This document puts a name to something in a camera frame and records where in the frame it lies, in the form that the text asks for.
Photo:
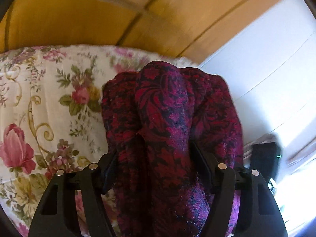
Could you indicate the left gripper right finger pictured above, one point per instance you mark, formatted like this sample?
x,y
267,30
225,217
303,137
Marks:
x,y
258,214

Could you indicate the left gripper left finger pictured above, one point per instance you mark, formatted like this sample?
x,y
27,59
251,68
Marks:
x,y
57,214

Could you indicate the maroon floral patterned shirt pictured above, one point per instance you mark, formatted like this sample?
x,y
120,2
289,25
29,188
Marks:
x,y
150,117

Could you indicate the floral bed sheet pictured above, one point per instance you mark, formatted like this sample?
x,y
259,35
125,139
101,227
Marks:
x,y
51,116

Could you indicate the wooden panelled headboard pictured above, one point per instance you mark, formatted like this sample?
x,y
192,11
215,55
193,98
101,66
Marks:
x,y
191,28

